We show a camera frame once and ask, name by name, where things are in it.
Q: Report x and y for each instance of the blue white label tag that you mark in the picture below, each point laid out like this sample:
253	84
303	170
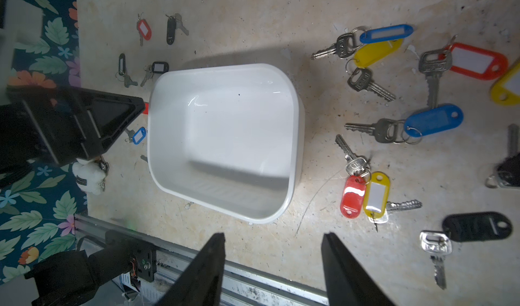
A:
349	42

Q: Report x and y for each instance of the solid black tag key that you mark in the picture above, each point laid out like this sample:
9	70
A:
174	23
466	227
506	174

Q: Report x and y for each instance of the yellow frame tag key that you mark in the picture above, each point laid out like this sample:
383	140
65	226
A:
376	205

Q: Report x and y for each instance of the red white label tag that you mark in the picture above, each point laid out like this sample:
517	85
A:
144	30

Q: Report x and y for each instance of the white plastic storage box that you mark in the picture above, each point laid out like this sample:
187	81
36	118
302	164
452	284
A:
228	138

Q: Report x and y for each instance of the aluminium front rail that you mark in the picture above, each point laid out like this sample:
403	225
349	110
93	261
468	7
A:
241	285

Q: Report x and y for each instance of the red white tag key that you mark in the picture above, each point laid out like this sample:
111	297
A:
464	59

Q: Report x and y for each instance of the yellow tag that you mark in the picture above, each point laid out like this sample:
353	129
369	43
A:
505	91

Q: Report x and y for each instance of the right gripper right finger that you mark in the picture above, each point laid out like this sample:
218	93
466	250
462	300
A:
347	282

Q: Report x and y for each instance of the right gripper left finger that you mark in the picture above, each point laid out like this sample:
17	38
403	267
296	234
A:
201	282

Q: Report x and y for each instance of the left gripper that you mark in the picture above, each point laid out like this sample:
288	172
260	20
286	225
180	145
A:
59	125

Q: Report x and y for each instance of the blue tag key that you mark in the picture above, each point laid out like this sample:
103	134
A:
414	128

